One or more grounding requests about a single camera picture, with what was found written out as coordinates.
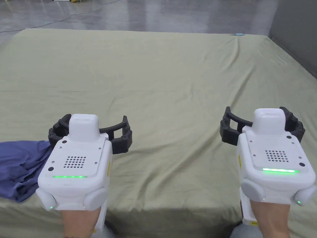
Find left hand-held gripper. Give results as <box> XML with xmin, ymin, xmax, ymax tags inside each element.
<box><xmin>36</xmin><ymin>113</ymin><xmax>133</xmax><ymax>234</ymax></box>

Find person's right forearm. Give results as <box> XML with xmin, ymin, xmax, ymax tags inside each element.
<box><xmin>255</xmin><ymin>218</ymin><xmax>290</xmax><ymax>238</ymax></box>

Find thin grey floor cable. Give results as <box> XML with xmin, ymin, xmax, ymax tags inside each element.
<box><xmin>0</xmin><ymin>7</ymin><xmax>104</xmax><ymax>33</ymax></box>

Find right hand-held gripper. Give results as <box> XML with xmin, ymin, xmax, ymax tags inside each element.
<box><xmin>219</xmin><ymin>106</ymin><xmax>317</xmax><ymax>226</ymax></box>

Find person's left hand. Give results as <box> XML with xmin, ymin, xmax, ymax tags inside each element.
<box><xmin>61</xmin><ymin>207</ymin><xmax>102</xmax><ymax>224</ymax></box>

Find person's right hand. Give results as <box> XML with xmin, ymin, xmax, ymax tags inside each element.
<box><xmin>250</xmin><ymin>198</ymin><xmax>292</xmax><ymax>219</ymax></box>

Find dark blue shirt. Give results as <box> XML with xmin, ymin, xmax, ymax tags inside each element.
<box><xmin>0</xmin><ymin>140</ymin><xmax>54</xmax><ymax>204</ymax></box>

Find bed with pale green sheet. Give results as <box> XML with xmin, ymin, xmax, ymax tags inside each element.
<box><xmin>0</xmin><ymin>28</ymin><xmax>317</xmax><ymax>238</ymax></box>

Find person's left forearm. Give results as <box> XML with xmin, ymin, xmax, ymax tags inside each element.
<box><xmin>63</xmin><ymin>223</ymin><xmax>98</xmax><ymax>238</ymax></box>

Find person's legs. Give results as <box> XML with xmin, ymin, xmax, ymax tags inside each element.
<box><xmin>103</xmin><ymin>219</ymin><xmax>251</xmax><ymax>238</ymax></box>

